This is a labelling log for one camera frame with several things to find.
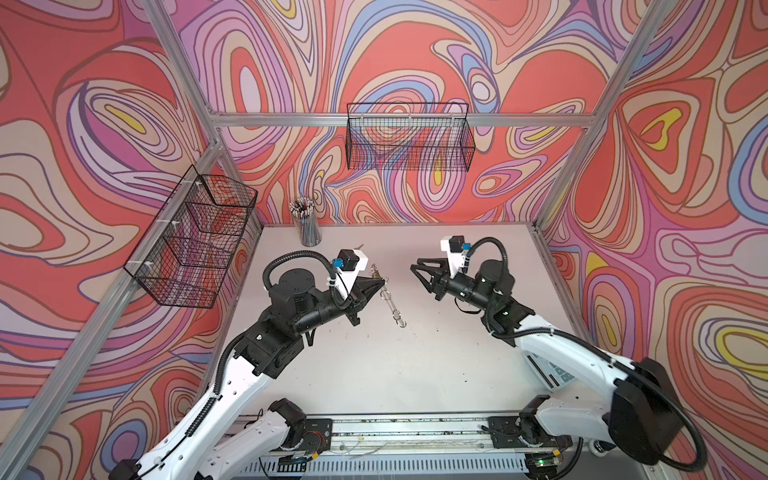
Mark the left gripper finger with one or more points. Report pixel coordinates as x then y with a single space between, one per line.
362 294
368 283

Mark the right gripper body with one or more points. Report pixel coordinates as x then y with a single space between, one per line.
461 287

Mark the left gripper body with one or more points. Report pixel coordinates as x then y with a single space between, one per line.
334 311

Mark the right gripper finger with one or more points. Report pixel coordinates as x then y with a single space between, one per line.
428 276
433 263

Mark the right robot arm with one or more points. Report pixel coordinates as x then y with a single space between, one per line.
593 394

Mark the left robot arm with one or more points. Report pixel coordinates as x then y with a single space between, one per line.
306 291

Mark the metal cup of pens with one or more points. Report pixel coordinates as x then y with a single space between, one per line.
304 216

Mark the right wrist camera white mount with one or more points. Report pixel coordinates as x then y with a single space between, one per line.
456 249

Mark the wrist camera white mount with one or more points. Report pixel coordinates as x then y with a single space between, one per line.
456 249
348 265

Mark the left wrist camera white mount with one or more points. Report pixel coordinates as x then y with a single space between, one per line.
348 265

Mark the black wire basket back wall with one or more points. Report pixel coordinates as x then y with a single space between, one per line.
409 136

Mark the black wire basket wall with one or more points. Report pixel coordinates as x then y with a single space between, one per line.
409 136
200 227

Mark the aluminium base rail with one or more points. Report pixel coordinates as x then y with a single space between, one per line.
418 433

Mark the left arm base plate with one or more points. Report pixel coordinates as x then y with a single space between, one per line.
314 436

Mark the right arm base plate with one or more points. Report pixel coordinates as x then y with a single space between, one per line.
522 432

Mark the black wire basket left wall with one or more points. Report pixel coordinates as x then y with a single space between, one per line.
200 227

